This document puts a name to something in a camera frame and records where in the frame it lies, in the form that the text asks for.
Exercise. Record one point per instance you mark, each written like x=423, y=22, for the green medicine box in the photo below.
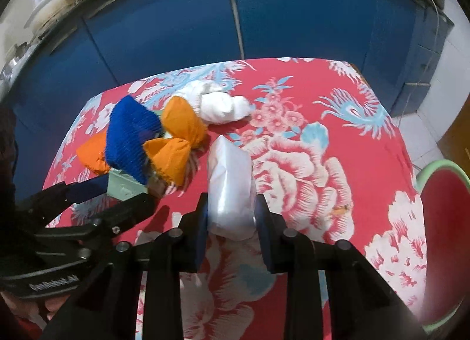
x=122, y=186

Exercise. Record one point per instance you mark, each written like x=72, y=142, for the red floral tablecloth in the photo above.
x=325, y=154

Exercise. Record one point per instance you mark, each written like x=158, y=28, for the red green-rimmed basin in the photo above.
x=444, y=190

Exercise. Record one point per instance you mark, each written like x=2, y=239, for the white packet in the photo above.
x=231, y=191

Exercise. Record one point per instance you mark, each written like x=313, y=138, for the blue knitted cloth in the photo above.
x=130, y=125

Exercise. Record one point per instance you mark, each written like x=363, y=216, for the white crumpled cloth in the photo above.
x=212, y=103

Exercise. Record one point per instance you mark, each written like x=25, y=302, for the blue kitchen cabinet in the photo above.
x=100, y=44

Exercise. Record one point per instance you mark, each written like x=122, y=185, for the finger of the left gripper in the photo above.
x=80, y=192
x=127, y=214

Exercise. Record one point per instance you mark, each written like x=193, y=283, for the orange cloth bundle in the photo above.
x=169, y=156

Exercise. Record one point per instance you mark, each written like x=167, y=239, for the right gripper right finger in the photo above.
x=270, y=227

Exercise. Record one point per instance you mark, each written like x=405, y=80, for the orange flat cloth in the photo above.
x=92, y=154

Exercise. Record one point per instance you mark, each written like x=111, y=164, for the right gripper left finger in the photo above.
x=194, y=228

